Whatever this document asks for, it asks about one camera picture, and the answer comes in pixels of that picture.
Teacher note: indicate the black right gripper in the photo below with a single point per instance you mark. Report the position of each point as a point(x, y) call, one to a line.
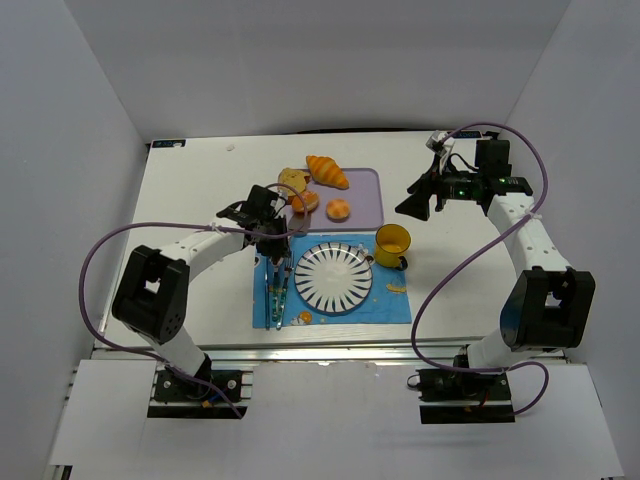
point(432, 190)

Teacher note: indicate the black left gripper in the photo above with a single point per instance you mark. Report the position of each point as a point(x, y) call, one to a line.
point(275, 248)

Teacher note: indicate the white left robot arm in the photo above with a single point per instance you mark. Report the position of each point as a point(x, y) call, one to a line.
point(152, 295)

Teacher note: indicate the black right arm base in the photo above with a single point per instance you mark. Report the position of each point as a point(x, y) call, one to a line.
point(452, 398)

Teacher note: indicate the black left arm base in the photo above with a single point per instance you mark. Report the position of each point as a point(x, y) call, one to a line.
point(173, 397)

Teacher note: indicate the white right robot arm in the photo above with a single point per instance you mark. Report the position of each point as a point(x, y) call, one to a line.
point(549, 305)

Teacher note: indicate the round golden bread roll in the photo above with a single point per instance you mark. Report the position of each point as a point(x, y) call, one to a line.
point(338, 209)

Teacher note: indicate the yellow enamel mug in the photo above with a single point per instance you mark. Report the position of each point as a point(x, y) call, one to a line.
point(392, 241)

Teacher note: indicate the brown toast slice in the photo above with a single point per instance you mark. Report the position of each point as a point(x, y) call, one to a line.
point(294, 178)

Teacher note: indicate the sesame cream bun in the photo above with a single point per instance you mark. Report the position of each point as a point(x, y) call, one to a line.
point(305, 201)

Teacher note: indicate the lavender plastic tray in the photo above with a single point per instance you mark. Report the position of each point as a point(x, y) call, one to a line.
point(363, 195)

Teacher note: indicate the orange striped croissant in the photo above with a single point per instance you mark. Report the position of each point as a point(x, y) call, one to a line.
point(324, 170)

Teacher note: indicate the white blue striped plate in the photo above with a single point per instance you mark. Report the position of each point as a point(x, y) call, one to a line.
point(333, 277)

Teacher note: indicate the blue cartoon placemat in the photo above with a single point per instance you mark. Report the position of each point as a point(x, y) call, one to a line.
point(387, 303)

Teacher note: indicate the silver knife teal handle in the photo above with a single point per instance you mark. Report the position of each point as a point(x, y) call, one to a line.
point(267, 307)

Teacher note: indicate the silver fork teal handle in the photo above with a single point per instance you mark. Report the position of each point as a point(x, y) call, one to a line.
point(286, 270)

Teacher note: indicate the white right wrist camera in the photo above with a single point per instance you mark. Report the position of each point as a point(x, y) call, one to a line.
point(441, 144)

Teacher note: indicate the silver spoon teal handle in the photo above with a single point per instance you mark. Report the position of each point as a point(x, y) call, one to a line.
point(276, 311)

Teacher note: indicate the aluminium table frame rail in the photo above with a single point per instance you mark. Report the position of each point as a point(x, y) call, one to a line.
point(245, 356)

